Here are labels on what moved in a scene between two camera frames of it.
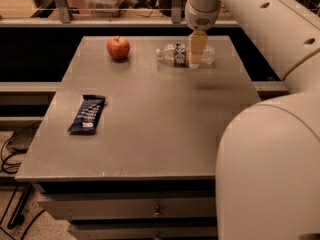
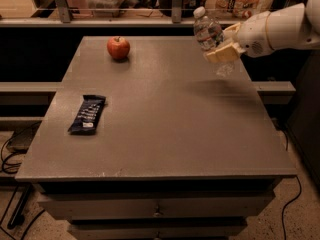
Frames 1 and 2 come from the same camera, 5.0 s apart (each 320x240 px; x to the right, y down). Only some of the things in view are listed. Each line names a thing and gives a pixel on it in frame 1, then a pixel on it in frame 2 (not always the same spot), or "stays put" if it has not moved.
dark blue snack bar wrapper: [88, 115] stays put
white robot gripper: [202, 18] -> [254, 35]
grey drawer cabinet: [148, 172] stays put
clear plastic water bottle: [178, 55] -> [208, 35]
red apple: [118, 47] stays put
